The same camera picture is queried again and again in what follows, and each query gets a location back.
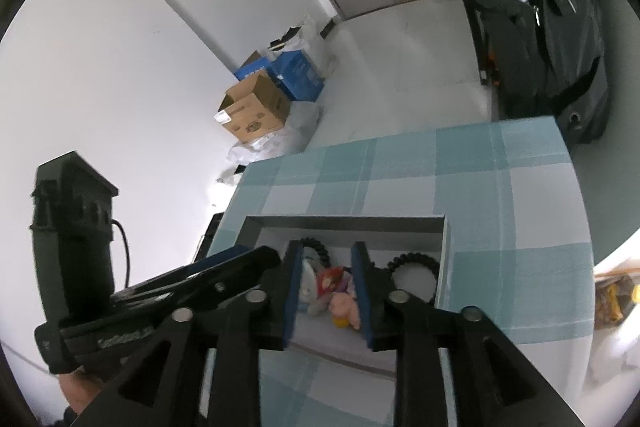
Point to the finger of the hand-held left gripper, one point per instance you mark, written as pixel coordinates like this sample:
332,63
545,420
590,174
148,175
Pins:
240,267
220,257

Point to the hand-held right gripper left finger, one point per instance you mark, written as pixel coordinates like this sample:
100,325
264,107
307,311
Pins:
293,297

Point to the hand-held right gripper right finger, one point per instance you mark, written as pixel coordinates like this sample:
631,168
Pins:
361,297

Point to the pink pig toy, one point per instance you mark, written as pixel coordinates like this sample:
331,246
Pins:
345,307

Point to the small yellow white figure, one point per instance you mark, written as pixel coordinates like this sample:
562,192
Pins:
340,322

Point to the red and clear hair clip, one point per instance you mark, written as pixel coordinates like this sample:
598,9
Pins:
332,279

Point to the small white round compact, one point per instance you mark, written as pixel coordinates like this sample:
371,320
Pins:
415,279

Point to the grey cardboard box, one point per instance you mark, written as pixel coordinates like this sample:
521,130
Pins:
415,232

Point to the person's left hand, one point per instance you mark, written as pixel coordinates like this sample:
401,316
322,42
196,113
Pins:
80,389

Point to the brown cardboard box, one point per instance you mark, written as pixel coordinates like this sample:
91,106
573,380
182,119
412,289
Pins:
255,107

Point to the teal checked tablecloth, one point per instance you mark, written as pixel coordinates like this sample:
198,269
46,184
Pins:
500,217

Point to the small blue box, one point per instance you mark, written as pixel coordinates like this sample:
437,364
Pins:
252,68

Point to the large blue box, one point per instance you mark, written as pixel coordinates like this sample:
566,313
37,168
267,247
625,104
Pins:
300,74

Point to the yellow snack packet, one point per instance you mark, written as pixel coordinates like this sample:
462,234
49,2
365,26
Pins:
617,297

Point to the crumpled white plastic bag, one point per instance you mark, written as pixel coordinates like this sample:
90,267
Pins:
615,352

